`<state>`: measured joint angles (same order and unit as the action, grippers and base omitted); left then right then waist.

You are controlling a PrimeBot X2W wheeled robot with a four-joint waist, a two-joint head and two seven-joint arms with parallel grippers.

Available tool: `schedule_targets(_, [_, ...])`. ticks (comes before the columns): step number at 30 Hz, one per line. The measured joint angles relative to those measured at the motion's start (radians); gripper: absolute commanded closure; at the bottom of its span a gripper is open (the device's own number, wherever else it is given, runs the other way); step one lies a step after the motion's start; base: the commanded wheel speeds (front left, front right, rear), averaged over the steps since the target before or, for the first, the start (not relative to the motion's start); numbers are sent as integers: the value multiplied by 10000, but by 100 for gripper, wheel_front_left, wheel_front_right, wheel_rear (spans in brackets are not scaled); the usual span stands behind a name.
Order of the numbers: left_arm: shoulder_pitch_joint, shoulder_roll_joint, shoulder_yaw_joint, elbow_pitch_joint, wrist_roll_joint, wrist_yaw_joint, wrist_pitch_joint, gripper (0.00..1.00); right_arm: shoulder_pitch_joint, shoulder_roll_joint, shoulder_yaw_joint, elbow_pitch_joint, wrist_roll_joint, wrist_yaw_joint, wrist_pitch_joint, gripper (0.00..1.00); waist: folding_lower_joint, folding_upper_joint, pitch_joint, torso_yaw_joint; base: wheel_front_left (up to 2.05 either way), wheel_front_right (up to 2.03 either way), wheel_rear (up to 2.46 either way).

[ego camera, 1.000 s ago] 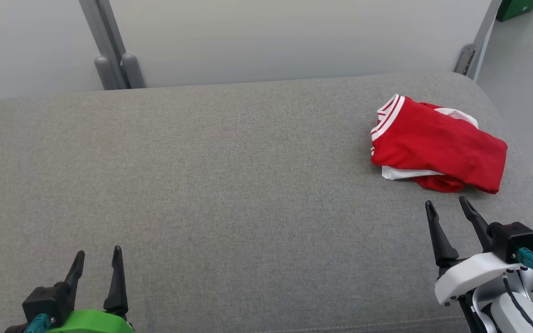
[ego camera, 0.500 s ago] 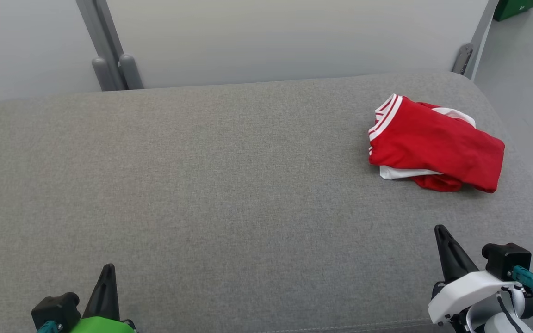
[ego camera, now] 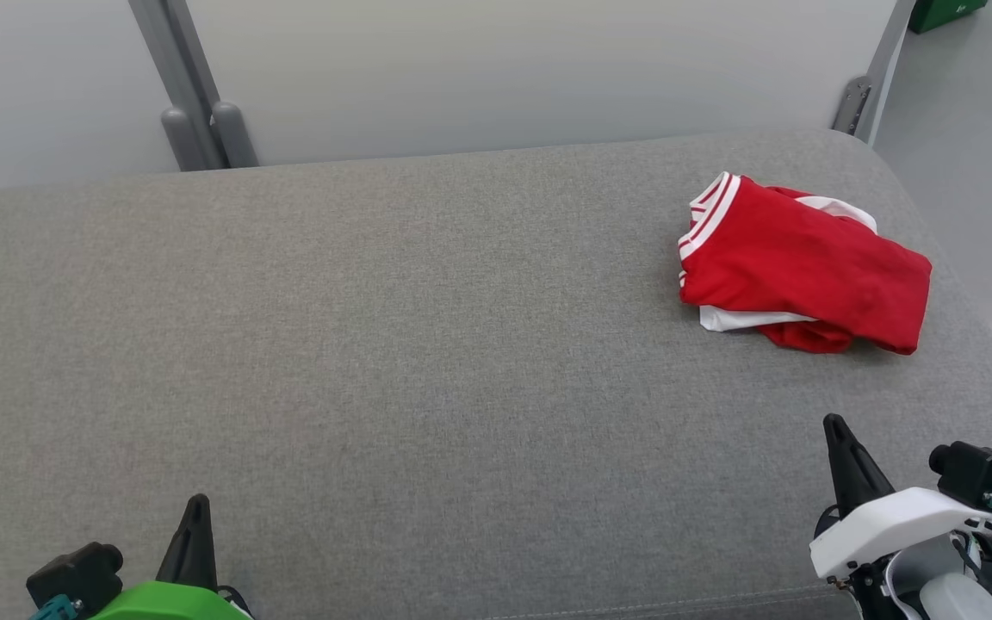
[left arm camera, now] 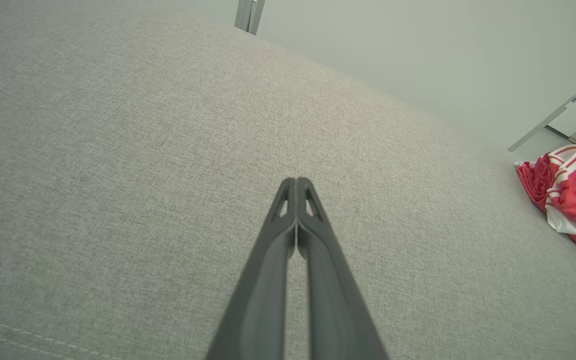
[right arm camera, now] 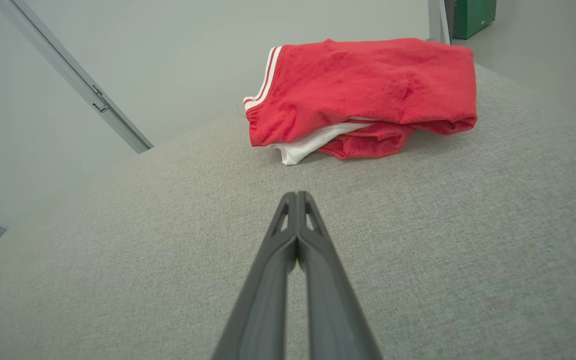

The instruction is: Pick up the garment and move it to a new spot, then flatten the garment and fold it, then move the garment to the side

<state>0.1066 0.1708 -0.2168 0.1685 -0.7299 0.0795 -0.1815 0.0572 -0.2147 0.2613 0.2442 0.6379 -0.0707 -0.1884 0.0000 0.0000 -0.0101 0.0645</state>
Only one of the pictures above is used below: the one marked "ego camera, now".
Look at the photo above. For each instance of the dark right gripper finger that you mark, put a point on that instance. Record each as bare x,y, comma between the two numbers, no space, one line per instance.
853,474

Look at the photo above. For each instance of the green-band left gripper body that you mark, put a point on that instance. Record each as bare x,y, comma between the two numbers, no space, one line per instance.
169,603

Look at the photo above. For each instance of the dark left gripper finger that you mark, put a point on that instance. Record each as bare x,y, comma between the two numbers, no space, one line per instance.
192,551

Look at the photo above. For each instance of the white-band right gripper body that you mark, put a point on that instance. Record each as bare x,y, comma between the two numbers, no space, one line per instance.
892,525

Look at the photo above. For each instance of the red white-striped shorts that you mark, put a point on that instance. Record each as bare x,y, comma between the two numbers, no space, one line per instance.
806,337

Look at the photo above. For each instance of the red basketball jersey white sleeves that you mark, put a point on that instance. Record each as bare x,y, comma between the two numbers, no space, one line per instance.
789,258

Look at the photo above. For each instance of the grey fabric sofa cushion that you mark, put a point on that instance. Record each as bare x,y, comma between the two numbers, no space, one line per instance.
375,362

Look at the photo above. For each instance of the green box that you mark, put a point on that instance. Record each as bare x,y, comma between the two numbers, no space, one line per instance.
948,13

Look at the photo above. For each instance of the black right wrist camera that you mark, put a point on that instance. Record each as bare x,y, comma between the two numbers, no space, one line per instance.
978,474

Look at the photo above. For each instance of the grey partition post with hinge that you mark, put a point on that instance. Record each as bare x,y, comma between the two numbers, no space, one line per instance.
879,77

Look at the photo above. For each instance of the grey partition post with feet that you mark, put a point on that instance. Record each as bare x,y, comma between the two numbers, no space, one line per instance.
195,95

